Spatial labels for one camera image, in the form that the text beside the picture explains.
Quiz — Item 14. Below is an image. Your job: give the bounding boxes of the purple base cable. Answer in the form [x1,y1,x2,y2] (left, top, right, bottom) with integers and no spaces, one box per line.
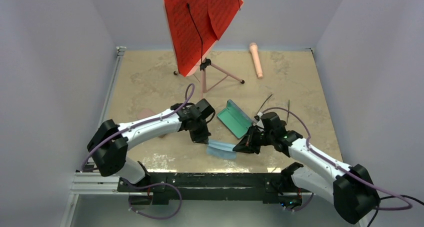
[122,182,183,220]

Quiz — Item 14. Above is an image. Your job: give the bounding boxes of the blue glasses case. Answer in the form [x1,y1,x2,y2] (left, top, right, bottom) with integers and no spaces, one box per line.
[217,99,254,139]

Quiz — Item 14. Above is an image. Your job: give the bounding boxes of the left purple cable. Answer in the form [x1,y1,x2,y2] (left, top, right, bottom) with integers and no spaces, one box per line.
[80,83,196,173]

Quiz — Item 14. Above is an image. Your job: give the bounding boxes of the pink music stand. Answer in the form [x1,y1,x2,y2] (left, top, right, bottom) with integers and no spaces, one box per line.
[165,57,245,100]

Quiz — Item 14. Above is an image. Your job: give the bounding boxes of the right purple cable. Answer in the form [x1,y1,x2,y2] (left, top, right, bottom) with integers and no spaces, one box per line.
[261,107,413,211]

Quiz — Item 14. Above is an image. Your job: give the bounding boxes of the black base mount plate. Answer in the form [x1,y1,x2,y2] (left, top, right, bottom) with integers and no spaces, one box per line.
[117,172,308,205]

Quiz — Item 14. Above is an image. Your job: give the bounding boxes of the pink toy microphone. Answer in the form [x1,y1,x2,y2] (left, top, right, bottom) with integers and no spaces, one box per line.
[249,42,264,80]

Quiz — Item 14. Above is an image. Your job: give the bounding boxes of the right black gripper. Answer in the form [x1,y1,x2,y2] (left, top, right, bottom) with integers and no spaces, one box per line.
[232,124,274,155]

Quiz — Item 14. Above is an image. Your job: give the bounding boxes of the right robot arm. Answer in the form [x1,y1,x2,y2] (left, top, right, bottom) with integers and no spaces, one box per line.
[232,112,380,224]

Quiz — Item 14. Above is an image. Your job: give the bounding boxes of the aluminium frame rail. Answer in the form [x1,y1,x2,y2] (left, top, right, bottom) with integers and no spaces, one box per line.
[60,46,127,227]

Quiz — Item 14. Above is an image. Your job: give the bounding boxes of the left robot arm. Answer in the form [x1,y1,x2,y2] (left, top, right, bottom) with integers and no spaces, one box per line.
[87,98,216,192]

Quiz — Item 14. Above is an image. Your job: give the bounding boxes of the black sunglasses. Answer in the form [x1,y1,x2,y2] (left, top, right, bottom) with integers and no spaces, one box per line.
[253,93,291,125]

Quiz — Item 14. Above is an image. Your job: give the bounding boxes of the black power cable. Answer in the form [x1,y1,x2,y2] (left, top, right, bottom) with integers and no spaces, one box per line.
[365,194,424,227]

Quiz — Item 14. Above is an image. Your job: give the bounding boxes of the pink glasses case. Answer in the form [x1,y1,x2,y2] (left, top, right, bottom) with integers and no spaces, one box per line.
[136,108,157,120]

